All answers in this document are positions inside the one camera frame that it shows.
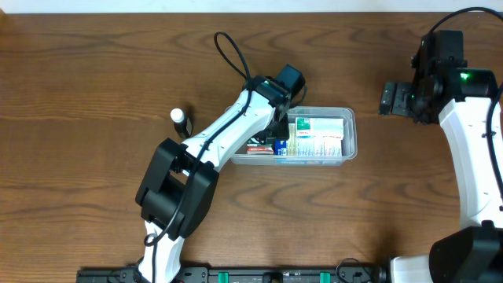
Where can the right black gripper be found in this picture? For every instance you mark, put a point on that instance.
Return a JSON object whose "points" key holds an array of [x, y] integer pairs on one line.
{"points": [[398, 99]]}

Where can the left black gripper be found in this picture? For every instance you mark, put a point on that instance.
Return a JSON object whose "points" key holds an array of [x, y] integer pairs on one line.
{"points": [[285, 132]]}

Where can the red orange small box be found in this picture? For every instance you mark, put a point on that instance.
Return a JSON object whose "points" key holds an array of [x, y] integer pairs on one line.
{"points": [[258, 149]]}

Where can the white green medicine box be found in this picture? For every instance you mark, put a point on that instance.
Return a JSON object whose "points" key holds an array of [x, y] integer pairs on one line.
{"points": [[319, 127]]}

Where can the black bottle white cap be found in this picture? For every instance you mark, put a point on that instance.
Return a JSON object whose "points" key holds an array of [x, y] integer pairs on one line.
{"points": [[182, 123]]}

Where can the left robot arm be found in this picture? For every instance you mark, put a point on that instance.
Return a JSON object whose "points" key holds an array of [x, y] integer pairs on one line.
{"points": [[178, 187]]}

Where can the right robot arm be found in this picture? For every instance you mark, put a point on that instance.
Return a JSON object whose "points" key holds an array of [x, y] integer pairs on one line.
{"points": [[463, 102]]}

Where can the clear plastic container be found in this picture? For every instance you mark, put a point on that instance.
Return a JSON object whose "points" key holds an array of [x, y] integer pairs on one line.
{"points": [[349, 142]]}

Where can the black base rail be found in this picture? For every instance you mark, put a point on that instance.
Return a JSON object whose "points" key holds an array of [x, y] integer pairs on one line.
{"points": [[350, 272]]}

